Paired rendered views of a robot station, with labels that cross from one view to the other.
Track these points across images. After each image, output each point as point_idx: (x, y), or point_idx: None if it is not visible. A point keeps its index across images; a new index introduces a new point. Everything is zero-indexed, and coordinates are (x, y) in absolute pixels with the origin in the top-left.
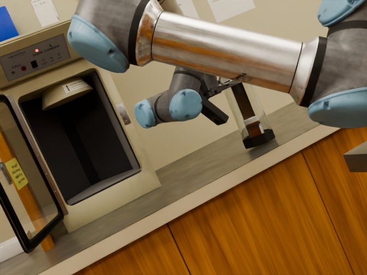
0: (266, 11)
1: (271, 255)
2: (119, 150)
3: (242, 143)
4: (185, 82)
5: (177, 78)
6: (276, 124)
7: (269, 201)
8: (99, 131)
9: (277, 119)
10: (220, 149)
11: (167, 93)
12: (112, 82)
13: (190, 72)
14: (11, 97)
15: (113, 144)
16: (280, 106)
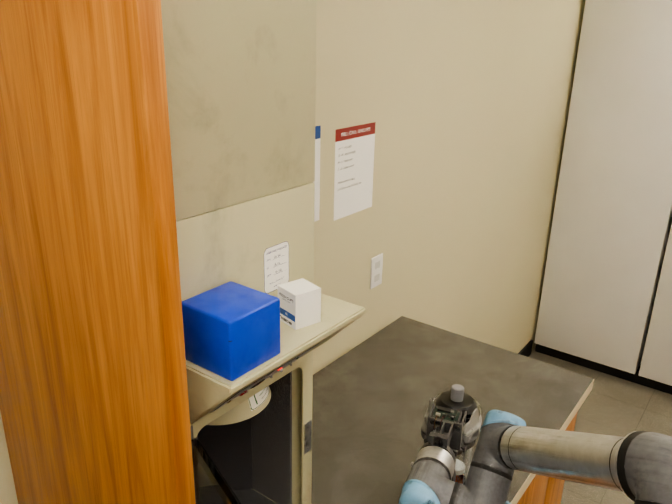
0: (378, 213)
1: None
2: (243, 460)
3: (384, 451)
4: (505, 491)
5: (497, 483)
6: (406, 415)
7: None
8: (220, 427)
9: (392, 395)
10: (342, 444)
11: (478, 499)
12: (311, 388)
13: (511, 475)
14: (191, 431)
15: (237, 449)
16: (352, 339)
